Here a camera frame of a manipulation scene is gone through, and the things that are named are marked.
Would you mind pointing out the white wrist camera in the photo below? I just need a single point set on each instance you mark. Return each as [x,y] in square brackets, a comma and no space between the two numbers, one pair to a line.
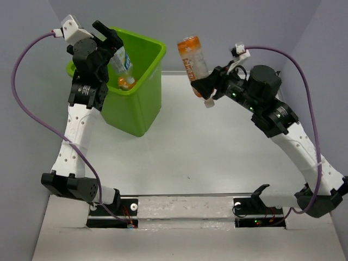
[71,30]
[239,52]

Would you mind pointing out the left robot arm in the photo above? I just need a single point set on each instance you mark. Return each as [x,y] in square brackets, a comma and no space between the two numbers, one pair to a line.
[91,57]

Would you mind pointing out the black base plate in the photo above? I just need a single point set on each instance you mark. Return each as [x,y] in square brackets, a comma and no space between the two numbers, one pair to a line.
[125,217]
[251,212]

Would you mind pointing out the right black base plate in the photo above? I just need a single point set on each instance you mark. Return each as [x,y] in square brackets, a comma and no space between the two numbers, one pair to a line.
[251,212]

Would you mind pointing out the small orange juice bottle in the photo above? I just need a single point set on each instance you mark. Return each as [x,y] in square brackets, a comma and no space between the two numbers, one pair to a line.
[126,83]

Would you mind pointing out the clear bottle green white label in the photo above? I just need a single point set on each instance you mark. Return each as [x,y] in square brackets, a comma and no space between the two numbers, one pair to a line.
[121,63]

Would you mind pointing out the orange capped orange label bottle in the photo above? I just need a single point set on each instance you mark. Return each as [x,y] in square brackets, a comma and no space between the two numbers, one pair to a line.
[191,53]

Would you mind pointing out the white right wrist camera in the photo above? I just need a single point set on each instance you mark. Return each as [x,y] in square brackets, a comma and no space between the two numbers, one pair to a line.
[239,52]

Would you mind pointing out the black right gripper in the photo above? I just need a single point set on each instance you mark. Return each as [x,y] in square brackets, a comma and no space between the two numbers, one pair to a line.
[206,86]

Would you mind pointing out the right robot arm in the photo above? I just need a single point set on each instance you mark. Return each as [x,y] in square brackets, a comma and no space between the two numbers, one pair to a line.
[324,187]

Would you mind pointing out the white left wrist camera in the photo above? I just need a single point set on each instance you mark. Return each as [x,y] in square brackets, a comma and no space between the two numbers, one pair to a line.
[71,30]

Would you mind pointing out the green plastic bin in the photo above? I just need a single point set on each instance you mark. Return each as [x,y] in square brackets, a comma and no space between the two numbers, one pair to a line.
[134,111]

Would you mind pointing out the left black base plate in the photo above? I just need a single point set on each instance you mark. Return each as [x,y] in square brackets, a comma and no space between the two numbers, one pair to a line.
[125,217]

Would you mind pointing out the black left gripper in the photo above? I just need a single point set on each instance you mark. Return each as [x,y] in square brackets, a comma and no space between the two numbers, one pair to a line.
[112,42]

